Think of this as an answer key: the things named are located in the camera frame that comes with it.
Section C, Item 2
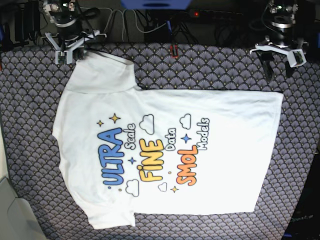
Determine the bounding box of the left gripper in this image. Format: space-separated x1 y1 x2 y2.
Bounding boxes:
259 17 297 81

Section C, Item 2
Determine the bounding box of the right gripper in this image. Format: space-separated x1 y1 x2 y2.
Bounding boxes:
54 15 86 60

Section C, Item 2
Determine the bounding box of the white printed T-shirt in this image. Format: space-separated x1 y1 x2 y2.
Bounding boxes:
52 52 284 230

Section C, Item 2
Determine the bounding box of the blue box overhead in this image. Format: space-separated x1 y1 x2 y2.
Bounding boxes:
120 0 191 10

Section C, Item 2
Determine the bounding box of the black power strip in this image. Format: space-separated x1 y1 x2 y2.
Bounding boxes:
188 9 244 21

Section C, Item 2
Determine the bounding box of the red table clamp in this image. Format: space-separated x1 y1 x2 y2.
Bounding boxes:
170 44 179 59

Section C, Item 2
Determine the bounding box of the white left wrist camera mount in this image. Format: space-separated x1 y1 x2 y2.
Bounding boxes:
249 35 309 68

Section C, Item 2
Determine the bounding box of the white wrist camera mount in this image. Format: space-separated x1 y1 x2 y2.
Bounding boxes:
249 35 309 68
42 29 107 65

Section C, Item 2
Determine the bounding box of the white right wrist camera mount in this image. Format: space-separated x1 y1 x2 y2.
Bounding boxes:
42 29 107 65

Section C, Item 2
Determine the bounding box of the white cable bundle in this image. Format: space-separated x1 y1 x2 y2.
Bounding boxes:
99 7 168 42

